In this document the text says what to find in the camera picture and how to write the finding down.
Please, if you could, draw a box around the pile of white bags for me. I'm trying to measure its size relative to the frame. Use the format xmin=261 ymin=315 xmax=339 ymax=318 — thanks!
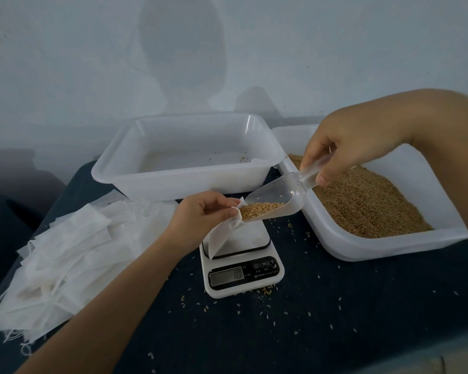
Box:
xmin=0 ymin=191 xmax=182 ymax=349

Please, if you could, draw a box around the brown grain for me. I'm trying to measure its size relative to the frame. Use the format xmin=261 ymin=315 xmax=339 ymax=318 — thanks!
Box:
xmin=240 ymin=154 xmax=435 ymax=239

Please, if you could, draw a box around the white digital kitchen scale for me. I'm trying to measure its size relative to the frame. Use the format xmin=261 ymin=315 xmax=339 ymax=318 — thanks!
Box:
xmin=199 ymin=219 xmax=285 ymax=299

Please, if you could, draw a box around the person's left hand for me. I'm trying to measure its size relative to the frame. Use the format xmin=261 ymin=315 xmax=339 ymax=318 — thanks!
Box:
xmin=161 ymin=190 xmax=243 ymax=259

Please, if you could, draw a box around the person's right forearm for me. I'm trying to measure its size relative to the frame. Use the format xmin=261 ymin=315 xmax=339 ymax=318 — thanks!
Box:
xmin=406 ymin=88 xmax=468 ymax=256

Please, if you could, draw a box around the person's left forearm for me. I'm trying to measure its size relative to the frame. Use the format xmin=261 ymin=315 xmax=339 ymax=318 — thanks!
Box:
xmin=16 ymin=241 xmax=190 ymax=374

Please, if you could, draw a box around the white tray of grain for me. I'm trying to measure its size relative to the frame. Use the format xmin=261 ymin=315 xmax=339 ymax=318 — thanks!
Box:
xmin=270 ymin=124 xmax=468 ymax=262

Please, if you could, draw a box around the white mesh bag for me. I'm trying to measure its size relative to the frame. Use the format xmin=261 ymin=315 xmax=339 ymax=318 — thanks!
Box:
xmin=204 ymin=197 xmax=248 ymax=260

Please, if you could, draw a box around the white plastic tub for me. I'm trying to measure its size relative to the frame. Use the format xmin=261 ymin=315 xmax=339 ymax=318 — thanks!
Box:
xmin=91 ymin=113 xmax=287 ymax=203

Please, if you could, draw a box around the dark blue tablecloth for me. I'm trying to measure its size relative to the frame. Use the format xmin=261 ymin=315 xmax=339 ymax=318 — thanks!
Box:
xmin=0 ymin=194 xmax=38 ymax=310
xmin=0 ymin=152 xmax=468 ymax=374

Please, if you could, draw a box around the clear plastic scoop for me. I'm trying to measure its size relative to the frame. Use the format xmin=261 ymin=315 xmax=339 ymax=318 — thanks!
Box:
xmin=238 ymin=154 xmax=334 ymax=223

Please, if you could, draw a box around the person's right hand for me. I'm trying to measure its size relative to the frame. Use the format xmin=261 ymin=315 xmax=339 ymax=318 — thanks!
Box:
xmin=300 ymin=99 xmax=424 ymax=189

